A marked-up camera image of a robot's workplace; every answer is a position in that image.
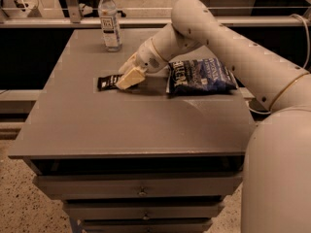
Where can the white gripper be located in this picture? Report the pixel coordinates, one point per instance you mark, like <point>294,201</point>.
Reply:
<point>146,59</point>

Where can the black rxbar chocolate wrapper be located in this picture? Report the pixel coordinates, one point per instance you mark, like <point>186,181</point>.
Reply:
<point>109,82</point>

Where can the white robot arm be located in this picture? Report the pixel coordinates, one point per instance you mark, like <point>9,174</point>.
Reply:
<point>276,191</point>

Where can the clear plastic water bottle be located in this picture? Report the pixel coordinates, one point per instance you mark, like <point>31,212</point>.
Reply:
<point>110,27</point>

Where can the blue chip bag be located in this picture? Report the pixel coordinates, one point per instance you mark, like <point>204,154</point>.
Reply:
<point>198,77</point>

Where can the metal railing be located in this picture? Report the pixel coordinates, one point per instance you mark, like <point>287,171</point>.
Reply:
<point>50,14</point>

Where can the grey drawer cabinet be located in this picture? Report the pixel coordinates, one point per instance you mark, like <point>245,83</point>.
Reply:
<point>76,130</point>

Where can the top grey drawer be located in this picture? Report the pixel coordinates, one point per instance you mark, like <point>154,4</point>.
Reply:
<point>138,186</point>

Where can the grey drawer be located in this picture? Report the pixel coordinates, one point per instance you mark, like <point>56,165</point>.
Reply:
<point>138,186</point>
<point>144,210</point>
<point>184,225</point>

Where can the middle grey drawer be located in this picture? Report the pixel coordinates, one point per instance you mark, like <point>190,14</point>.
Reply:
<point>144,210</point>

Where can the bottom grey drawer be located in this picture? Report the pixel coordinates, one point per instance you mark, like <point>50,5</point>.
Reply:
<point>184,225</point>

